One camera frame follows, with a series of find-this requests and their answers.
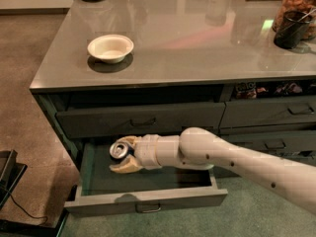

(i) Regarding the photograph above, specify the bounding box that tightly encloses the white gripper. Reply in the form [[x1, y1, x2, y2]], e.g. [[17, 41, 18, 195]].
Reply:
[[110, 134, 161, 174]]

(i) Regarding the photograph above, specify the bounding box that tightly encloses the blue pepsi can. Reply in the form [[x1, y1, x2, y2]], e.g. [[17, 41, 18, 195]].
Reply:
[[110, 141, 133, 160]]

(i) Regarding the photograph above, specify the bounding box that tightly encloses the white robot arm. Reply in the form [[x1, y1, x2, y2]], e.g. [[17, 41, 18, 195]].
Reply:
[[110, 127, 316, 214]]

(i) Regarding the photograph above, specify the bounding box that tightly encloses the open grey middle drawer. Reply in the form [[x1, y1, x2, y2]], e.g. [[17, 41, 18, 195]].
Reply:
[[65, 141, 227, 216]]

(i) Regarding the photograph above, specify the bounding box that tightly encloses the grey top left drawer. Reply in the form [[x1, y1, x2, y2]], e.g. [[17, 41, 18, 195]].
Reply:
[[56, 102, 225, 139]]

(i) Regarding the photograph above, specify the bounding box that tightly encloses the grey top right drawer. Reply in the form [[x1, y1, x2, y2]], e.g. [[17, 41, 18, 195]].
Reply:
[[220, 96, 316, 128]]

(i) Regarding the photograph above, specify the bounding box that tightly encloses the grey middle right drawer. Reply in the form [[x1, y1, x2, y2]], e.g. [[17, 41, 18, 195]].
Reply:
[[222, 130, 316, 157]]

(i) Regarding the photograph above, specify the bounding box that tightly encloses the grey counter cabinet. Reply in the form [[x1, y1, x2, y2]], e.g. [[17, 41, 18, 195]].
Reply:
[[29, 0, 316, 180]]

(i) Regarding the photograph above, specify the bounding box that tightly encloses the white paper bowl near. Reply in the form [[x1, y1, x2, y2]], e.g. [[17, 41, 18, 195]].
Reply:
[[87, 35, 134, 64]]

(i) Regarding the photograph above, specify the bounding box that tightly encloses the black stand at left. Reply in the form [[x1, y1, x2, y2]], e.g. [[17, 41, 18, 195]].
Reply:
[[0, 149, 28, 209]]

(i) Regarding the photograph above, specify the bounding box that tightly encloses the snack bag in shelf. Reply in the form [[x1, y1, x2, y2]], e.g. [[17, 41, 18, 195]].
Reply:
[[235, 82, 257, 99]]

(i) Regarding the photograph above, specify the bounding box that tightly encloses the black cup with utensil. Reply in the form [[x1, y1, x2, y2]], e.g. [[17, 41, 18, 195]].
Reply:
[[274, 11, 312, 49]]

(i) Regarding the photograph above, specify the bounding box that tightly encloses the glass snack jar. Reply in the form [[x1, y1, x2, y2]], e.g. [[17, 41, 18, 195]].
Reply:
[[273, 0, 316, 40]]

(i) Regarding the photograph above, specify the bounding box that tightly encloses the black cable on floor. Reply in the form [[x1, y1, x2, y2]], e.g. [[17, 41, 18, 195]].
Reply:
[[0, 186, 49, 225]]

